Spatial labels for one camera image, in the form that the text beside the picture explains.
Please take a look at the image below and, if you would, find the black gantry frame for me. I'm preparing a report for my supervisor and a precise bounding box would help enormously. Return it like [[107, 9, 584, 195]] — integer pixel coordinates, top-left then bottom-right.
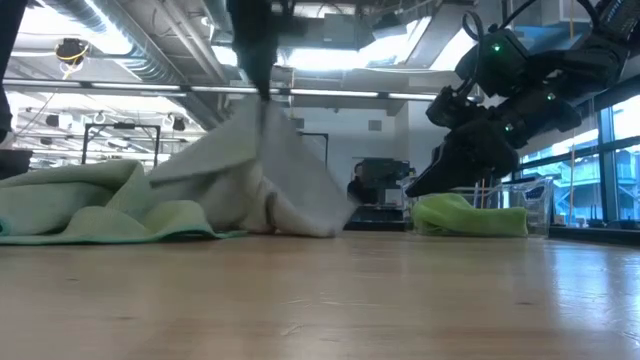
[[81, 122, 162, 169], [298, 130, 330, 169]]

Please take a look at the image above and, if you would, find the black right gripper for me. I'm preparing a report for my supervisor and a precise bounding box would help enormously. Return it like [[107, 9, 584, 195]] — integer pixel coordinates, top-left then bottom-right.
[[404, 87, 584, 199]]

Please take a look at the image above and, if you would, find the black ceiling cable reel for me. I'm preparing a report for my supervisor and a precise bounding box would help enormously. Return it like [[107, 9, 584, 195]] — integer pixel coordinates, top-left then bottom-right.
[[54, 37, 92, 66]]

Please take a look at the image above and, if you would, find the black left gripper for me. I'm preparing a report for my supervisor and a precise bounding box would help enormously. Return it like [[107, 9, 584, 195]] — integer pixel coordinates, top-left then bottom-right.
[[227, 0, 281, 101]]

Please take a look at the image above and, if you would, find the black monitor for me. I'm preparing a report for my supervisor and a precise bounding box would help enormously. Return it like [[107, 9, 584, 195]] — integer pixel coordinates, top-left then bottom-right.
[[0, 148, 34, 181]]

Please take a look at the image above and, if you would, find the person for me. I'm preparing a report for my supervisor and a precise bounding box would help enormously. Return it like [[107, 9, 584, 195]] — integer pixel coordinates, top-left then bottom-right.
[[346, 161, 380, 205]]

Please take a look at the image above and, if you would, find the black equipment station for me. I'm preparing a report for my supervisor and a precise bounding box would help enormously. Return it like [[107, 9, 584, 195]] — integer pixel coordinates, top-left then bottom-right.
[[344, 157, 417, 232]]

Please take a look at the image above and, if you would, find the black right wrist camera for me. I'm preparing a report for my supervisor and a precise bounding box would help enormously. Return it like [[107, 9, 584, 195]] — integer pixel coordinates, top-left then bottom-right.
[[425, 85, 482, 130]]

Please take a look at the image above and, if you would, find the bright green microfiber towel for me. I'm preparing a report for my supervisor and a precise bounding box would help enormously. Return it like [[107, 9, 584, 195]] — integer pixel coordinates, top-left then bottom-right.
[[411, 192, 530, 238]]

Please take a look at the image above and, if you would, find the white waffle-weave towel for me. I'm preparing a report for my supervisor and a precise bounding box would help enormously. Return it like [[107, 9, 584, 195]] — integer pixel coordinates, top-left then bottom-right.
[[148, 94, 359, 239]]

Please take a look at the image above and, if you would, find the long ceiling light bar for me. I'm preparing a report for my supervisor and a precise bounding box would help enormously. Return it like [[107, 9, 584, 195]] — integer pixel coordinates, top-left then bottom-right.
[[0, 77, 441, 103]]

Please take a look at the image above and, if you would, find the pale green towel teal edge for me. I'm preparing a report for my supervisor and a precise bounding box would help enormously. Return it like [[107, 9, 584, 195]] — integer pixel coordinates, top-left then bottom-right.
[[0, 158, 250, 246]]

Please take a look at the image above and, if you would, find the clear plastic bin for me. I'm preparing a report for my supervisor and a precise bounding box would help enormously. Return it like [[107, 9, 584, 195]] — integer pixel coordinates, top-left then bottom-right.
[[467, 176, 555, 237]]

